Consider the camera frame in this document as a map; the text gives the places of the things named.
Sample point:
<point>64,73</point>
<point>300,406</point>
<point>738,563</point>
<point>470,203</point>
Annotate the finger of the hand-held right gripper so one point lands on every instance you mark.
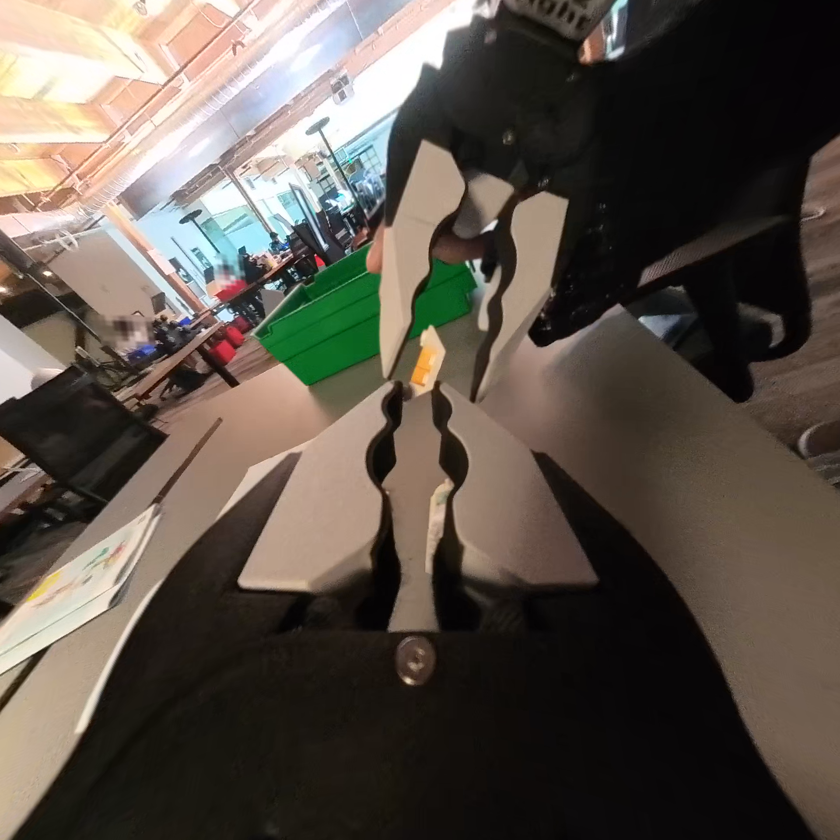
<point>403,262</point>
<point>535,262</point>

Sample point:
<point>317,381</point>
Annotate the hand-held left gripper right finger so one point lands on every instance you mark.
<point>518,518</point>

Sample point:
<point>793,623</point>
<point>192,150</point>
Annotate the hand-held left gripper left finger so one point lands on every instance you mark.
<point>321,525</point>

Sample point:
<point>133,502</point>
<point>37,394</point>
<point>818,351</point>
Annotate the white and orange lego piece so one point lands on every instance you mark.
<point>423,367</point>

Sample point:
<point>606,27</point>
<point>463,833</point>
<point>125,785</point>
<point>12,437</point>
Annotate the person's right forearm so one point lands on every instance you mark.
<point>689,131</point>

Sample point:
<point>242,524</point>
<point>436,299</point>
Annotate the white lego model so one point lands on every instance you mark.
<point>434,531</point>

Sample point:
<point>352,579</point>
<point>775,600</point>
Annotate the open lego instruction booklet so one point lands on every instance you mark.
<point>117,663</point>

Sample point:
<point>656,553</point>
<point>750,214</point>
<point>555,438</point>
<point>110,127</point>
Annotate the closed lego instruction booklet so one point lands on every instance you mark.
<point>79,577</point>
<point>39,646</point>

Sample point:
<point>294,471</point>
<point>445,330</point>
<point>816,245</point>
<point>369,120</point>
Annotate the person's right hand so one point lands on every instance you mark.
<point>459,248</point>

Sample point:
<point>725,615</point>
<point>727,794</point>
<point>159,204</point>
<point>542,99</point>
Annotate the stacked green plastic bins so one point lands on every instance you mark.
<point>328,328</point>

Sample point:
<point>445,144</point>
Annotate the black floor lamp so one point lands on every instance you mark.
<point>318,124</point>
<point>191,216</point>

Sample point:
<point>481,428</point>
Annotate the red bin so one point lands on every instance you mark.
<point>221,354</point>
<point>236,333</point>

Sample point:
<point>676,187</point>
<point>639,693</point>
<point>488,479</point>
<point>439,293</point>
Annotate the wooden table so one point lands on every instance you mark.
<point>184,351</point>

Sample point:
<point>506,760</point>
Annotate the black mesh chair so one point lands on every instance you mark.
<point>72,433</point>
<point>754,315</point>

